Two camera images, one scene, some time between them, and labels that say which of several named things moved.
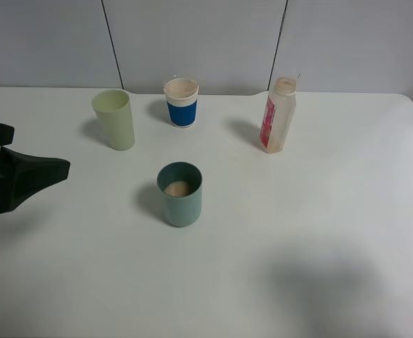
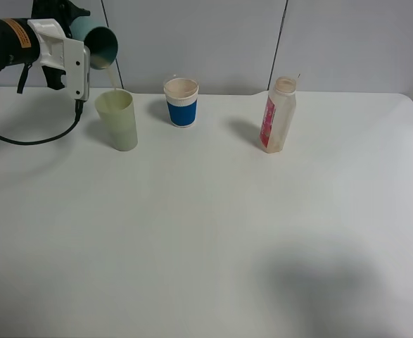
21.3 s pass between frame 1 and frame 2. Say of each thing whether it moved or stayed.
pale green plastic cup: stayed
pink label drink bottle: stayed
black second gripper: moved
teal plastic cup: moved
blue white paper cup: stayed
